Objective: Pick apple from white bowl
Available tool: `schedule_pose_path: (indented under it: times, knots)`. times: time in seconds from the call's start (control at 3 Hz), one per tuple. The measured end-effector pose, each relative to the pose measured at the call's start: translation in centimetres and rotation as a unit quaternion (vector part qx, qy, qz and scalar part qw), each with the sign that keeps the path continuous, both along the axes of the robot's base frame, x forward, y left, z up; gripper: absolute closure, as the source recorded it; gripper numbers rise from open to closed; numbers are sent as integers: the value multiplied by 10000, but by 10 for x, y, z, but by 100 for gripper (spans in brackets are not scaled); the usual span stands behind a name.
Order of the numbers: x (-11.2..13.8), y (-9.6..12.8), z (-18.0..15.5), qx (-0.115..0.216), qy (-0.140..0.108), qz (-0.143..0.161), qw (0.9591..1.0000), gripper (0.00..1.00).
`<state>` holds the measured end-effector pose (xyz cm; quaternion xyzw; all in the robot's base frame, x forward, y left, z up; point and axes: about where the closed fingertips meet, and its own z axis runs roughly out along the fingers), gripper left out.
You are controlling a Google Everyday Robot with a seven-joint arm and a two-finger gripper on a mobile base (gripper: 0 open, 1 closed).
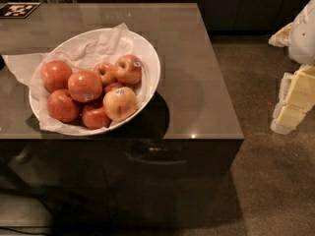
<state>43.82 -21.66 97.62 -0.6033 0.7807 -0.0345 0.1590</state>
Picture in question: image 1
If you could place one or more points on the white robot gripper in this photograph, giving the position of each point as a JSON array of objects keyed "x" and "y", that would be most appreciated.
[{"x": 303, "y": 36}]

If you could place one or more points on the red apple with sticker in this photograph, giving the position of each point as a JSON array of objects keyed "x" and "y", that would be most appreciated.
[{"x": 85, "y": 86}]

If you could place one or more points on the red apple top right sticker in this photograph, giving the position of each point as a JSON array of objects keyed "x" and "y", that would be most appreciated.
[{"x": 128, "y": 69}]

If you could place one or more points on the yellow-red apple front right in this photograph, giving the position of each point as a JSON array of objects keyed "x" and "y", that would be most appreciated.
[{"x": 120, "y": 104}]

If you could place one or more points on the red apple hidden in middle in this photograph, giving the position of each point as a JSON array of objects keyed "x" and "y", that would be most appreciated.
[{"x": 111, "y": 87}]

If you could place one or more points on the small red apple top middle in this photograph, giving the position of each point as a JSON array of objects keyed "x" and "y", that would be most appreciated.
[{"x": 106, "y": 72}]

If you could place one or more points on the red apple bottom centre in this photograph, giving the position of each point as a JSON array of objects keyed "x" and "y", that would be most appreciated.
[{"x": 95, "y": 117}]

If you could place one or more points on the white oval bowl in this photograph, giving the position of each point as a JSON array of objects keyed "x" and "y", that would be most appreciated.
[{"x": 149, "y": 69}]

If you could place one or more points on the red apple lower left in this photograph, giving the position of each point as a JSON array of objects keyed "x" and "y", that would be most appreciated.
[{"x": 62, "y": 107}]

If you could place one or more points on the red apple far left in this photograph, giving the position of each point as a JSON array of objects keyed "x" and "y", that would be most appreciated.
[{"x": 55, "y": 75}]

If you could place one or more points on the black white fiducial marker tag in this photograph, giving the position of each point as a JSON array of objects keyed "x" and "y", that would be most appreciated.
[{"x": 17, "y": 10}]

